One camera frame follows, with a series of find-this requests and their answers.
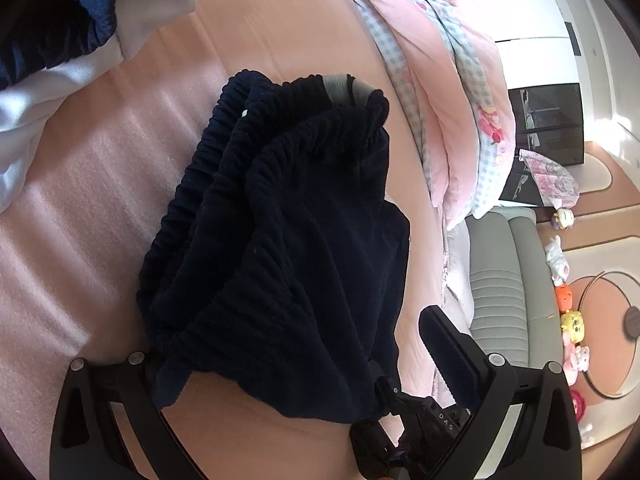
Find orange plush toy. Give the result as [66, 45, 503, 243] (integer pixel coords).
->
[554, 284, 574, 314]

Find white plush toy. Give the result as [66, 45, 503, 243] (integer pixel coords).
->
[544, 235, 570, 286]

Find grey upholstered headboard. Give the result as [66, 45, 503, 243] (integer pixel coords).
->
[466, 208, 563, 368]

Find yellow plush toy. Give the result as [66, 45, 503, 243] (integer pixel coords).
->
[560, 310, 586, 344]

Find pink bed sheet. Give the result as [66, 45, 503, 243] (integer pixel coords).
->
[1, 0, 442, 479]

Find pile of small clothes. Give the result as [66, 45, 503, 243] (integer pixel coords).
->
[1, 0, 194, 208]

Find navy striped track pants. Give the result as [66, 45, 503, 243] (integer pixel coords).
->
[137, 70, 410, 424]

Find pink checkered folded duvet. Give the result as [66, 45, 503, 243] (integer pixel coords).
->
[352, 0, 515, 229]

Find dark glass wardrobe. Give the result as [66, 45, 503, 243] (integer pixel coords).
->
[500, 82, 585, 207]

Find far pale pink pillow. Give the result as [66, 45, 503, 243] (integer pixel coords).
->
[442, 221, 475, 335]

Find pink hanging garment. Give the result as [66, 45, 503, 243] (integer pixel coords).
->
[518, 148, 579, 210]

